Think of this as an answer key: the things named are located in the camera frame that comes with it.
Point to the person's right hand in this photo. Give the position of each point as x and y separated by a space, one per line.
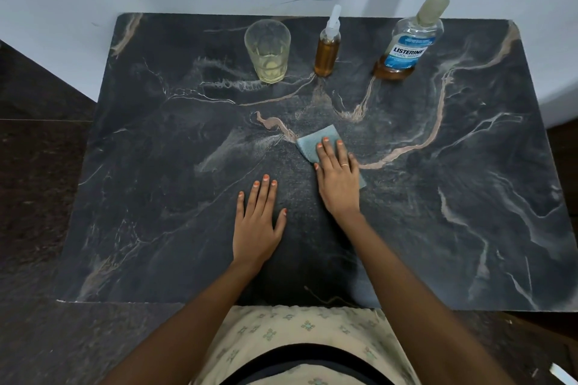
338 186

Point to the white paper scrap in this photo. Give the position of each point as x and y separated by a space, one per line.
563 375

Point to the small clear pump bottle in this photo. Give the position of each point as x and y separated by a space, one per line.
326 55

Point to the person's left forearm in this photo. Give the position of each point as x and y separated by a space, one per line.
180 330

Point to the grey-blue cloth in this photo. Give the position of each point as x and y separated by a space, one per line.
311 143

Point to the mouthwash bottle with blue label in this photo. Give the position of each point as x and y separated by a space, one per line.
406 53

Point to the black marble table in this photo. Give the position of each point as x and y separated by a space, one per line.
158 195

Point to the person's right forearm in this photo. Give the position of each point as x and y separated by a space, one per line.
424 308

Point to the translucent mouthwash bottle cap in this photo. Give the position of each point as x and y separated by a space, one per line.
432 8

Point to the beige patterned clothing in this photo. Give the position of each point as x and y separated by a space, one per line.
307 339

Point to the clear drinking glass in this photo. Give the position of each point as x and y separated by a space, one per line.
268 53

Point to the person's left hand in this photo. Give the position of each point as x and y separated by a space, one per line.
255 231

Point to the white pump dispenser head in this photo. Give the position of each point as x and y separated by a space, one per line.
333 21

